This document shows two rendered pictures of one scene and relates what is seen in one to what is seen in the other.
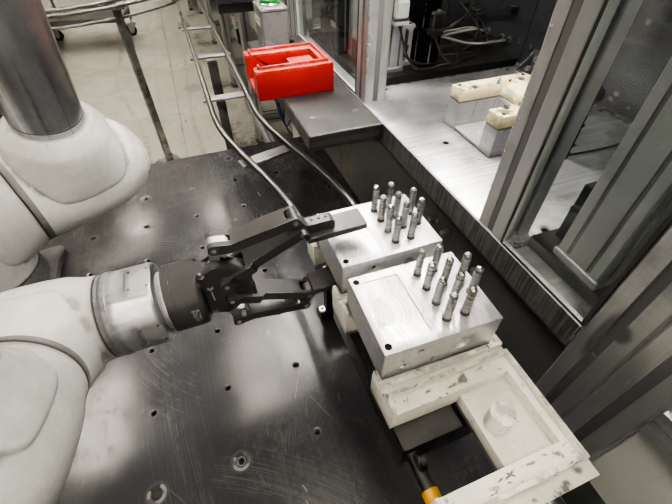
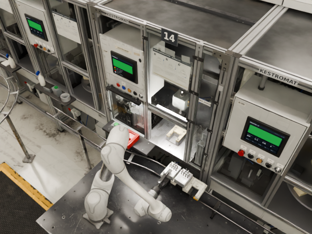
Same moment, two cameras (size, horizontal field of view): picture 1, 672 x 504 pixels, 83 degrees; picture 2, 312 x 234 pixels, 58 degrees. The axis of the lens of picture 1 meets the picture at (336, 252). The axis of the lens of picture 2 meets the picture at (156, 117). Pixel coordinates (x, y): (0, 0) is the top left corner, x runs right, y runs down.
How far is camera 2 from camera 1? 1.94 m
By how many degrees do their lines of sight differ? 23
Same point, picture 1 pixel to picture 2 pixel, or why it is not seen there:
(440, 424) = (191, 190)
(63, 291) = not seen: hidden behind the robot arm
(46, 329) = not seen: hidden behind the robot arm
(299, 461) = (174, 207)
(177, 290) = (157, 190)
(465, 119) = (170, 138)
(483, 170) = (178, 149)
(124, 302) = (153, 194)
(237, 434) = not seen: hidden behind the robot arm
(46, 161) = (110, 183)
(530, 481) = (202, 189)
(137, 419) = (146, 217)
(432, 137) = (166, 145)
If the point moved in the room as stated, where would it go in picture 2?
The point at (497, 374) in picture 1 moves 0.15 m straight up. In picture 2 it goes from (194, 180) to (196, 170)
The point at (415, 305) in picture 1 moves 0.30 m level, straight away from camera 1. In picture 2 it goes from (183, 178) to (173, 149)
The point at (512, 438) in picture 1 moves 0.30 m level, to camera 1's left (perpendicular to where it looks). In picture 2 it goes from (198, 186) to (168, 205)
